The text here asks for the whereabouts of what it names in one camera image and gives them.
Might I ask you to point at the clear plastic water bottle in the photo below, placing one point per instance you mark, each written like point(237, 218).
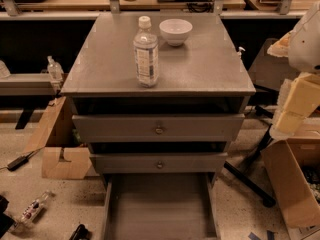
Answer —
point(145, 45)

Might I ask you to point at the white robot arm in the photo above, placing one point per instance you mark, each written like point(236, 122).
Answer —
point(301, 45)

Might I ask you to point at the grey top drawer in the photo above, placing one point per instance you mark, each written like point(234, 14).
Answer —
point(155, 128)

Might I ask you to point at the small white pump bottle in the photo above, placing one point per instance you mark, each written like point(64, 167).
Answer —
point(241, 51)

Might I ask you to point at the grey middle drawer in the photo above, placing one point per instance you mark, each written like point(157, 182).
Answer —
point(158, 162)

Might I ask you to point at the grey drawer cabinet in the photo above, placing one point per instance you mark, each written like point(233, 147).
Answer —
point(203, 76)

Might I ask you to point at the grey open bottom drawer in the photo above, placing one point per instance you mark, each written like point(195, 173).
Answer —
point(169, 206)

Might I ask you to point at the clear bottle on shelf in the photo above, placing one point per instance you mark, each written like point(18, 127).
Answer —
point(54, 69)

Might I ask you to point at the plastic bottle on floor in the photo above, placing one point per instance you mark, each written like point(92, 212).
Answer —
point(32, 211)

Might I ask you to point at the cardboard box on right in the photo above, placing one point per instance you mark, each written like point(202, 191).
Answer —
point(283, 161)

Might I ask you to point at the cardboard box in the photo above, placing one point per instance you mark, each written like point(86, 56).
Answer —
point(283, 161)
point(62, 158)

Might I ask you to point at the white ceramic bowl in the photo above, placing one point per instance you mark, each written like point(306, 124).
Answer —
point(175, 31)

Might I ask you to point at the cardboard box on left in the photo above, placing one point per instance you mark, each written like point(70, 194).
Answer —
point(62, 158)

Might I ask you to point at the black object on floor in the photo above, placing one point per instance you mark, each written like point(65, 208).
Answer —
point(80, 233)

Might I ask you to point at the black power adapter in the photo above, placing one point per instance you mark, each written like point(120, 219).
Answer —
point(21, 160)

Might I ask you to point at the black bag far left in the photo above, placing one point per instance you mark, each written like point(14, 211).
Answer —
point(5, 220)

